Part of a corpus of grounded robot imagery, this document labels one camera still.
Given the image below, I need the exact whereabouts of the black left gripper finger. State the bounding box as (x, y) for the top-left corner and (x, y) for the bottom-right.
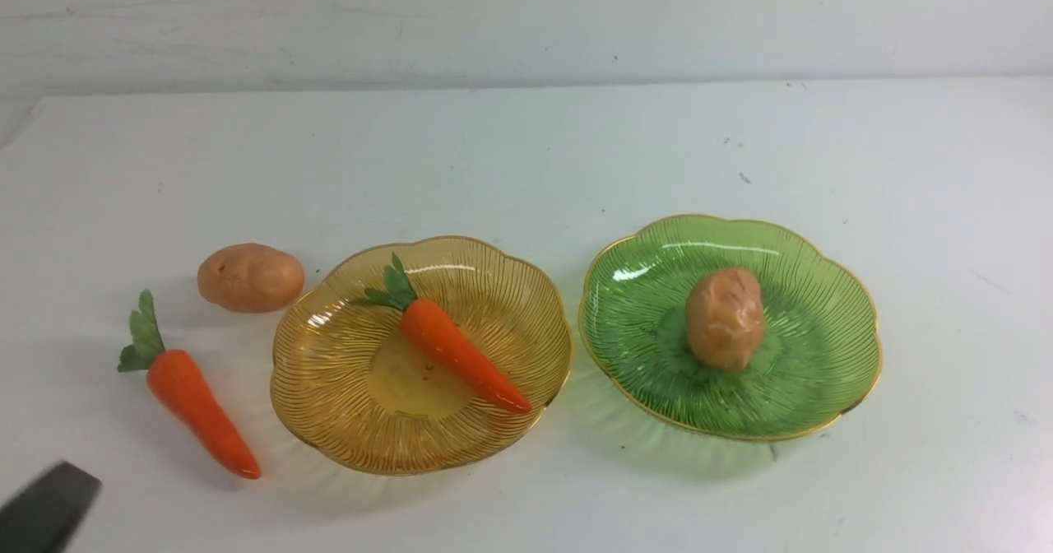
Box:
(1, 462), (103, 552)

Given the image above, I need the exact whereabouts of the orange toy carrot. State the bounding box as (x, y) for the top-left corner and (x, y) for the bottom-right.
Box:
(354, 253), (533, 415)
(116, 288), (261, 481)

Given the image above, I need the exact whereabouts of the green ribbed plastic plate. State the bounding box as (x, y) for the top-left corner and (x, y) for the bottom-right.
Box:
(577, 213), (883, 442)

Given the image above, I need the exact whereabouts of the amber ribbed plastic plate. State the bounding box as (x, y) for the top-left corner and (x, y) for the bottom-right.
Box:
(271, 235), (574, 476)

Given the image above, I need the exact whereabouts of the brown toy potato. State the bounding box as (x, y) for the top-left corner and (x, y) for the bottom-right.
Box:
(684, 266), (766, 373)
(197, 243), (305, 314)

